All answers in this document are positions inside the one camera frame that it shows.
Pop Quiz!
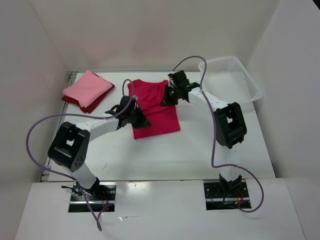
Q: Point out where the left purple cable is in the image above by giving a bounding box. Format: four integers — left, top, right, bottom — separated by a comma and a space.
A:
25, 78, 137, 232

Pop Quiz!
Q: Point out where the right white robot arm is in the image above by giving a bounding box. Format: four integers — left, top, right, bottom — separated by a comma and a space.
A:
160, 70, 247, 197

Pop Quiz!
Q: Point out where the dark red t-shirt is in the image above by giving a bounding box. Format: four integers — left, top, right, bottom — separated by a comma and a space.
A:
61, 84, 115, 114

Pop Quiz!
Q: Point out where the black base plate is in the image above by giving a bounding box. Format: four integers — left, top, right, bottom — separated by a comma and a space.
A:
203, 180, 251, 211
62, 182, 117, 213

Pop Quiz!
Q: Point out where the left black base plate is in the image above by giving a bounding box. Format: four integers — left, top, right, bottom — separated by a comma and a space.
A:
62, 182, 117, 213

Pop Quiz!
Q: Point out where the light pink t-shirt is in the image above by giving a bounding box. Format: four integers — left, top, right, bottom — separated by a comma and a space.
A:
62, 70, 114, 108

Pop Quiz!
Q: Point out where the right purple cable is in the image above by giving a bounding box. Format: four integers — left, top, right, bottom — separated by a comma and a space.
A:
172, 55, 265, 213

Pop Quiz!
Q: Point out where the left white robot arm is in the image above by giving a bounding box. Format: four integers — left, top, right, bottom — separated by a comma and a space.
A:
48, 95, 151, 198

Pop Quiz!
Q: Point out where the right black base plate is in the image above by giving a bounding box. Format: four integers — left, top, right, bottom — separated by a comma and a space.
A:
203, 180, 251, 211

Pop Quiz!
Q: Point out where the magenta t-shirt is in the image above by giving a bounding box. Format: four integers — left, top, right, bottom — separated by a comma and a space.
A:
127, 79, 181, 140

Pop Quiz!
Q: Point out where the white plastic basket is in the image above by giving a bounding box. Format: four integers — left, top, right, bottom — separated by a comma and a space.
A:
198, 56, 263, 105

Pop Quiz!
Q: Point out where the purple cable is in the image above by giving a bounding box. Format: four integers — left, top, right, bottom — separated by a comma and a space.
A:
25, 78, 137, 232
172, 55, 265, 213

